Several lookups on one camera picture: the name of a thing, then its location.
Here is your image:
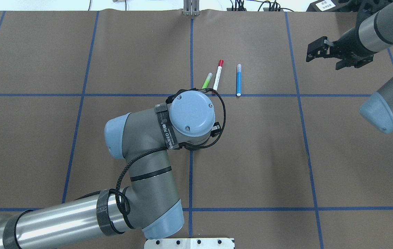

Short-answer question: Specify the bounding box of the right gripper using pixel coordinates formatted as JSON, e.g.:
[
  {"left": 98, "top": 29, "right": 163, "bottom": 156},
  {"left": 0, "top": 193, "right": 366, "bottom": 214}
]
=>
[{"left": 306, "top": 36, "right": 375, "bottom": 70}]

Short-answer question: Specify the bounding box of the blue marker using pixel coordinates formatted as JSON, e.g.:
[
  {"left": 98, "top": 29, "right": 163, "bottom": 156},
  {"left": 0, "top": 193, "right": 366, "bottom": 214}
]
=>
[{"left": 236, "top": 64, "right": 242, "bottom": 97}]

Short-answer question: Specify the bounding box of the red capped white marker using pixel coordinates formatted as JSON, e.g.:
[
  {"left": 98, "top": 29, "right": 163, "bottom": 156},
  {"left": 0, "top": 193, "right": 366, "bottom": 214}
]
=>
[{"left": 213, "top": 59, "right": 224, "bottom": 91}]

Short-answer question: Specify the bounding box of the green marker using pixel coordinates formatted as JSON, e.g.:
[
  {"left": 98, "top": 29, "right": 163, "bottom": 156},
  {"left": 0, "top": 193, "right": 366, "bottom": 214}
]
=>
[{"left": 201, "top": 72, "right": 213, "bottom": 89}]

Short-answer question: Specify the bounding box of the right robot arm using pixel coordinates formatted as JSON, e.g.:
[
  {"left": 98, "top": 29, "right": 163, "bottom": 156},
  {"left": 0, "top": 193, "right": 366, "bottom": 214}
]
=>
[{"left": 306, "top": 1, "right": 393, "bottom": 134}]

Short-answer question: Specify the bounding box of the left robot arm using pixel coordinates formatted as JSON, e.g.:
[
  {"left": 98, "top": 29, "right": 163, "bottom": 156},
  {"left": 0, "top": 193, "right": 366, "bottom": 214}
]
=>
[{"left": 0, "top": 89, "right": 176, "bottom": 248}]

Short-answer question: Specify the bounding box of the black box with label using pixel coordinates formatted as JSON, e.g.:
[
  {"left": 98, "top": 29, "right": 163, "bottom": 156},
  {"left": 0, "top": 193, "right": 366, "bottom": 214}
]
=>
[{"left": 306, "top": 0, "right": 339, "bottom": 12}]

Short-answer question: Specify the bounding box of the right usb hub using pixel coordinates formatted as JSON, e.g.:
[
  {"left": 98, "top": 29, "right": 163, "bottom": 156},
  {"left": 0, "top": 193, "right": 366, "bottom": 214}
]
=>
[{"left": 263, "top": 0, "right": 283, "bottom": 12}]

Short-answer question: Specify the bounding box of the usb hub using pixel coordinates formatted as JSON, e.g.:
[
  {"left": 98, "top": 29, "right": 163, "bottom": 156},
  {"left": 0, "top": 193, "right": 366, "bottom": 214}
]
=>
[
  {"left": 263, "top": 0, "right": 283, "bottom": 12},
  {"left": 226, "top": 0, "right": 247, "bottom": 12}
]

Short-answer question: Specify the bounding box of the left usb hub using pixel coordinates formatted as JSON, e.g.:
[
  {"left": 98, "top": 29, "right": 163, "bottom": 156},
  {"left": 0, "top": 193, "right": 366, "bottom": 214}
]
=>
[{"left": 226, "top": 0, "right": 247, "bottom": 12}]

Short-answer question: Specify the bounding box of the aluminium frame post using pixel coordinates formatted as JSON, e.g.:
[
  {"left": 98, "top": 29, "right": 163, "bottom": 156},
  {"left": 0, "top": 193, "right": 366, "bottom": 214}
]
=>
[{"left": 183, "top": 0, "right": 200, "bottom": 16}]

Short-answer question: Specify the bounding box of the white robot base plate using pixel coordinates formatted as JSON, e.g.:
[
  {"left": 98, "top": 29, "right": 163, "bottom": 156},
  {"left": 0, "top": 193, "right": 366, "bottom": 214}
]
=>
[{"left": 144, "top": 238, "right": 235, "bottom": 249}]

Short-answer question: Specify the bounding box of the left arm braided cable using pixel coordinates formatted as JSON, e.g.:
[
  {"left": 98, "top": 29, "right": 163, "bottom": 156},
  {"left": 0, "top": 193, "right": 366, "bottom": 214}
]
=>
[{"left": 75, "top": 88, "right": 226, "bottom": 225}]

